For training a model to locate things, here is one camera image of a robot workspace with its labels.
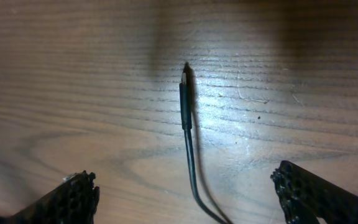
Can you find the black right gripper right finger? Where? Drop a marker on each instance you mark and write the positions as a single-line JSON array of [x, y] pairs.
[[305, 197]]

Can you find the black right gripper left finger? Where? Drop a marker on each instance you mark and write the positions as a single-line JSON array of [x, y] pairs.
[[74, 201]]

